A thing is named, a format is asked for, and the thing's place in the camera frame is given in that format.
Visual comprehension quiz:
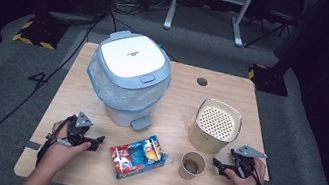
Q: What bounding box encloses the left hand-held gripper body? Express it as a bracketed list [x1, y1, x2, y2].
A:
[64, 109, 103, 150]

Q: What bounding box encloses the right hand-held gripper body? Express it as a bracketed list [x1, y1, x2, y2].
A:
[226, 142, 270, 182]

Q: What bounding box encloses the beige strainer container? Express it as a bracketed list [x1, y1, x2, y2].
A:
[184, 94, 247, 159]

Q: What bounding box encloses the used tea bag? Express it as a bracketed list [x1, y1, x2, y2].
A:
[182, 159, 201, 175]

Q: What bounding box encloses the brown paper cup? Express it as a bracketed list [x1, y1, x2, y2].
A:
[177, 149, 209, 183]

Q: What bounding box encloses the colourful snack box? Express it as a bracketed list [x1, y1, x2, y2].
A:
[105, 128, 178, 185]

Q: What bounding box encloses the blue white pedal trash bin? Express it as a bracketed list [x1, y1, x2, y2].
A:
[78, 24, 179, 137]

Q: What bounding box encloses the person's left hand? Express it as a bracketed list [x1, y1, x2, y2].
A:
[43, 118, 95, 174]

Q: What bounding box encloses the clear plastic bin liner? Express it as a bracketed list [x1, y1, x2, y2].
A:
[80, 56, 173, 119]

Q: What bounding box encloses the black stand base yellow edge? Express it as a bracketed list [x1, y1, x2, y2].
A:
[245, 62, 293, 98]

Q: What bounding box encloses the black yellow striped stand base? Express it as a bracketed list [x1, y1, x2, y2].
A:
[10, 15, 70, 53]

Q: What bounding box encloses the black tripod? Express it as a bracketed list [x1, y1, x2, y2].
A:
[243, 5, 301, 56]

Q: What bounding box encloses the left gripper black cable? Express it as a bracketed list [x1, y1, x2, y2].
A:
[35, 110, 78, 172]

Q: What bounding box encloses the long black floor cable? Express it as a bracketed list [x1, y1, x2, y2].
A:
[0, 0, 116, 185]

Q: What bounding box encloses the bundle of floor cables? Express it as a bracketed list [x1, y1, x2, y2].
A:
[111, 0, 176, 25]

